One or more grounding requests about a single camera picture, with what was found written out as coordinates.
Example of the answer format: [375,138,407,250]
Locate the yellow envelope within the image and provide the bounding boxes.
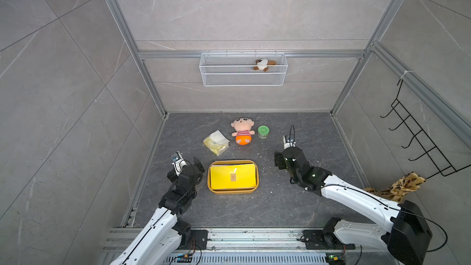
[209,163,258,191]

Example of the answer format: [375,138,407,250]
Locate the yellow plastic storage tray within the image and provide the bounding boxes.
[207,159,260,195]

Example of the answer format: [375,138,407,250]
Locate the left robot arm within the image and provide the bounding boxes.
[111,158,205,265]

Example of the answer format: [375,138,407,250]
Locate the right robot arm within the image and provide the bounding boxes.
[274,147,432,265]

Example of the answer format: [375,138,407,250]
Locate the pink plush doll orange pants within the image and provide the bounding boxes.
[231,118,255,146]

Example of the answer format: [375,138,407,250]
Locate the small brown white plush dog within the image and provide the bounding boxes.
[252,58,277,72]

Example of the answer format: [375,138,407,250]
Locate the yellow patterned cloth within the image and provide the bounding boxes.
[364,172,427,203]

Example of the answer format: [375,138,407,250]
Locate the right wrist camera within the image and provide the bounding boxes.
[283,136,296,150]

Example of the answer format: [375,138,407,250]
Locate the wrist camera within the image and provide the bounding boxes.
[170,152,188,176]
[283,136,296,150]

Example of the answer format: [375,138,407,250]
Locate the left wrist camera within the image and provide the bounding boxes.
[170,152,188,176]

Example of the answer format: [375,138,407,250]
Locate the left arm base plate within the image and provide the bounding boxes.
[171,229,209,250]

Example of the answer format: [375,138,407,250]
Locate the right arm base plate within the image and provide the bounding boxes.
[300,229,356,250]

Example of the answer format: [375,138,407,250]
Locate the aluminium mounting rail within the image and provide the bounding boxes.
[99,227,413,265]

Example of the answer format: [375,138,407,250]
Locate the white wire mesh basket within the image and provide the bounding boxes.
[199,52,288,87]

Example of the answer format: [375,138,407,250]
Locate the black wall hook rack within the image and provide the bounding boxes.
[380,79,471,179]

